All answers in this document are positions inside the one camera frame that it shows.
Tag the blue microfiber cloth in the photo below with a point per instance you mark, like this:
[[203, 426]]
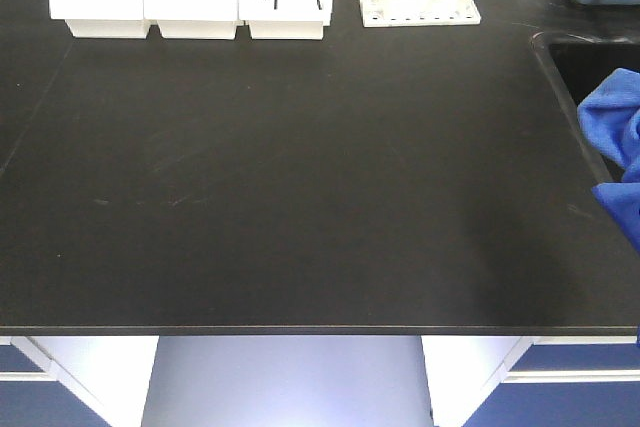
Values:
[[609, 121]]

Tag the black lab sink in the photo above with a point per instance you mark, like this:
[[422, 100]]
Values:
[[575, 65]]

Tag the blue right cabinet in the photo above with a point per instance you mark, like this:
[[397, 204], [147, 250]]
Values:
[[533, 381]]

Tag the blue cabinet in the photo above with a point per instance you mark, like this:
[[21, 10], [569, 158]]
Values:
[[75, 380], [533, 381]]

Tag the blue left cabinet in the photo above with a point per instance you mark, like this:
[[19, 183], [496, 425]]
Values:
[[75, 380]]

